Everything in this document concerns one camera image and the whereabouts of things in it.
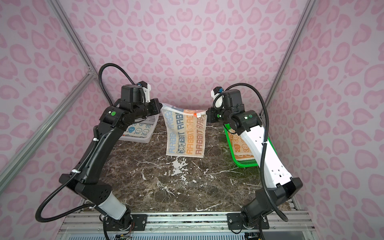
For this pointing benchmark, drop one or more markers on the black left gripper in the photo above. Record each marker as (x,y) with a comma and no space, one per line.
(157,108)

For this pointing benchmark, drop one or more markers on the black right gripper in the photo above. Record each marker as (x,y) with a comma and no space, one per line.
(211,115)

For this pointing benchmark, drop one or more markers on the white plastic basket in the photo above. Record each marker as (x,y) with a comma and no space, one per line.
(151,119)

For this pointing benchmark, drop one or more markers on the blue bunny pattern towel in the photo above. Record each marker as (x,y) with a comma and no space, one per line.
(140,130)

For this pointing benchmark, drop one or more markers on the multicolour rabbit text towel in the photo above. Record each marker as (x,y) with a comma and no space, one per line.
(186,131)

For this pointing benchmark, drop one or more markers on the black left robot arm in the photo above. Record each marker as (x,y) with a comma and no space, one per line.
(84,179)

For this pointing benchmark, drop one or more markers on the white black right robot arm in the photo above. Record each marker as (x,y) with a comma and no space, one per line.
(278,185)

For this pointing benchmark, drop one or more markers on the brown pattern towel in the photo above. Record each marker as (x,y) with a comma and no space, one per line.
(239,148)

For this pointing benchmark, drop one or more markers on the green plastic basket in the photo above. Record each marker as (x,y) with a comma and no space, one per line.
(255,139)

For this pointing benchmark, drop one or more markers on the aluminium frame corner post left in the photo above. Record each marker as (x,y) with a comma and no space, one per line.
(78,44)

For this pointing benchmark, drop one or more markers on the aluminium frame corner post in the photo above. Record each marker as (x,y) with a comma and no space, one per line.
(78,44)
(293,43)

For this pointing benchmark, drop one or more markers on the aluminium frame corner post right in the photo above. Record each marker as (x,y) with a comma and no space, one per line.
(293,43)

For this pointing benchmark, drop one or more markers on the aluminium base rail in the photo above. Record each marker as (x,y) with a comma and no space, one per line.
(191,226)

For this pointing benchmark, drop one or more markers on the aluminium diagonal frame bar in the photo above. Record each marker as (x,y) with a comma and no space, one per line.
(19,160)

